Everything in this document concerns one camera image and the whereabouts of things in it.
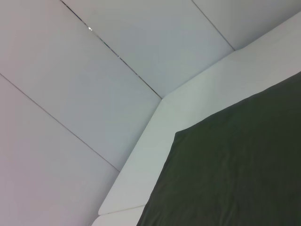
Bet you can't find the dark green shirt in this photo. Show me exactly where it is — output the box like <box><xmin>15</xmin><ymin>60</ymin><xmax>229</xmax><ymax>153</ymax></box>
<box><xmin>137</xmin><ymin>72</ymin><xmax>301</xmax><ymax>226</ymax></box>

